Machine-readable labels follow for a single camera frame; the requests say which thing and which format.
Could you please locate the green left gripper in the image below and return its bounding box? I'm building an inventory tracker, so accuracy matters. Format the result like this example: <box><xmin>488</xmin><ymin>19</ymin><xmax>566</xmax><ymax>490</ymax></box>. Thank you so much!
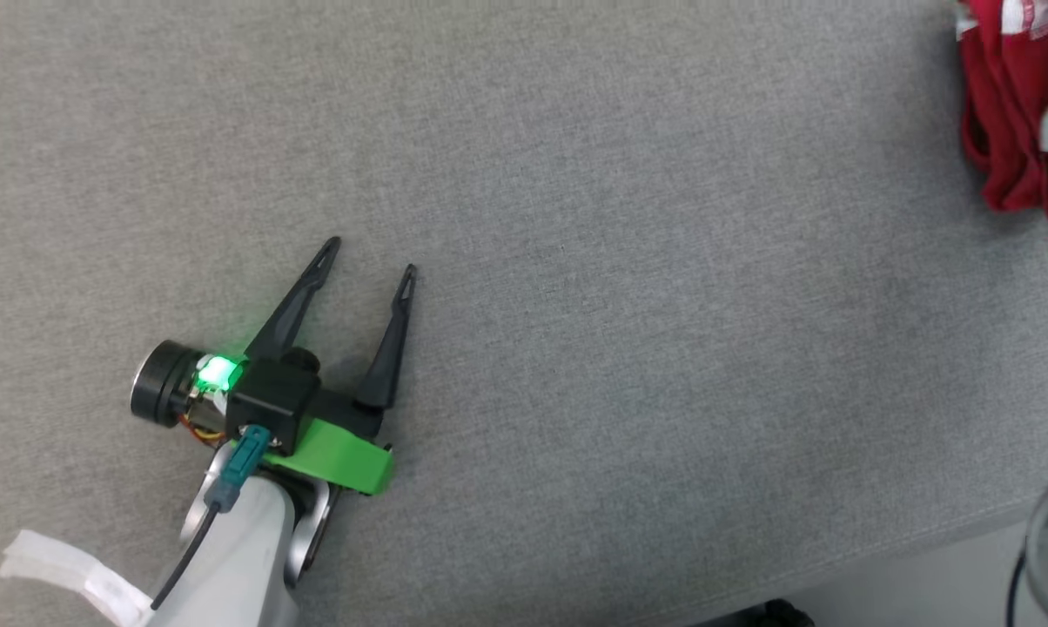
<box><xmin>130</xmin><ymin>236</ymin><xmax>419</xmax><ymax>498</ymax></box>

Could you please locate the red garment with white trim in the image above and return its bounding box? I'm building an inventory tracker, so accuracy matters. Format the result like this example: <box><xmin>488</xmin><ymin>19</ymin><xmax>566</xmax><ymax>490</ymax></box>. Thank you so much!
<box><xmin>956</xmin><ymin>0</ymin><xmax>1048</xmax><ymax>233</ymax></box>

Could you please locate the white tape strip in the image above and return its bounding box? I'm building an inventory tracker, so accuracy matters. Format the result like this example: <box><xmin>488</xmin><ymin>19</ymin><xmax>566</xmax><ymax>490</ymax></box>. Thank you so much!
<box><xmin>0</xmin><ymin>529</ymin><xmax>156</xmax><ymax>627</ymax></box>

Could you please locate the black rounded object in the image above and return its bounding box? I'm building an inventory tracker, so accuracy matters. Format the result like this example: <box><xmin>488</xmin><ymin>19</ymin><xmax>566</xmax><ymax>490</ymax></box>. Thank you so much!
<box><xmin>688</xmin><ymin>598</ymin><xmax>817</xmax><ymax>627</ymax></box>

